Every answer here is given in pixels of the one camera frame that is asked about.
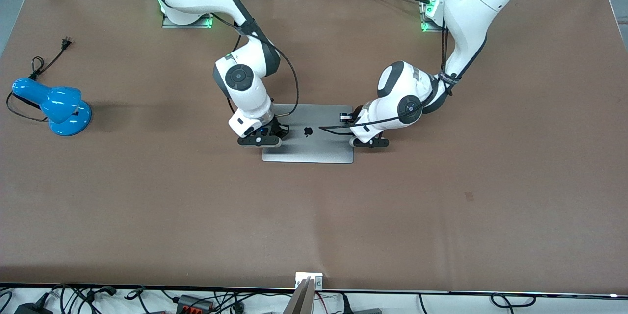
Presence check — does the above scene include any blue desk lamp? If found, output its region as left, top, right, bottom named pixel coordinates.
left=12, top=78, right=93, bottom=137

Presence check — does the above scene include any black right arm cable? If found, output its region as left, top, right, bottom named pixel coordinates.
left=211, top=12, right=300, bottom=118

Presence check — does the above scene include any silver grey laptop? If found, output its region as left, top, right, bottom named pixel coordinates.
left=262, top=104, right=354, bottom=164

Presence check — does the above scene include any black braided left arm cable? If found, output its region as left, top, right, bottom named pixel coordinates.
left=319, top=0, right=454, bottom=133

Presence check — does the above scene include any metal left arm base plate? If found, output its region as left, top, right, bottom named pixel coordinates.
left=419, top=0, right=449, bottom=33

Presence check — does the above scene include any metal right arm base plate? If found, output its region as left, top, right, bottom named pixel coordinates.
left=162, top=12, right=214, bottom=29

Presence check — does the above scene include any black lamp power cord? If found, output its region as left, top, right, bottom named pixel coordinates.
left=6, top=37, right=73, bottom=123

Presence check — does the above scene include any aluminium camera pole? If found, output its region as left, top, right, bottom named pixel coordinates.
left=282, top=277, right=317, bottom=314

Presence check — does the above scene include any black looped cable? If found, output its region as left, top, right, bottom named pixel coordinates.
left=491, top=293, right=536, bottom=308

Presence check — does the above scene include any black power adapter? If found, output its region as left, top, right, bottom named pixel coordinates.
left=14, top=303, right=53, bottom=314

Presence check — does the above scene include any black red connector box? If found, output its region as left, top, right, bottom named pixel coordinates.
left=176, top=294, right=215, bottom=314

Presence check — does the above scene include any white mounting bracket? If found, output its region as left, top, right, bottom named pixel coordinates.
left=295, top=272, right=324, bottom=289

